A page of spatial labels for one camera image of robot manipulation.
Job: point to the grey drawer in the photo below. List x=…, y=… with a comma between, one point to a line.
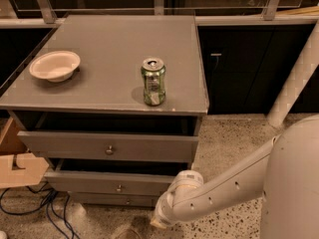
x=115, y=199
x=110, y=146
x=113, y=176

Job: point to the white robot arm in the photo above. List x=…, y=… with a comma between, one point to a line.
x=284, y=173

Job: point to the grey top drawer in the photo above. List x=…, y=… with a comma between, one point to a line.
x=110, y=146

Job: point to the grey drawer cabinet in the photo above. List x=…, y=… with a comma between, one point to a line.
x=106, y=94

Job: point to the grey bottom drawer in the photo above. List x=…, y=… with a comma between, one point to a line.
x=115, y=199

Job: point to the green soda can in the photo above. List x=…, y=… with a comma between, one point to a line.
x=153, y=72

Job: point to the white paper bowl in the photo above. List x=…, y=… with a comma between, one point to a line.
x=55, y=67

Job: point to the wooden cardboard piece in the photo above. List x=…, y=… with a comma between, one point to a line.
x=18, y=166

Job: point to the white diagonal support pole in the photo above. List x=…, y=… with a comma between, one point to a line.
x=298, y=78

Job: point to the black wall cabinet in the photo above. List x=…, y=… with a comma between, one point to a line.
x=246, y=66

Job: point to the metal railing frame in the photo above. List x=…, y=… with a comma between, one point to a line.
x=51, y=13

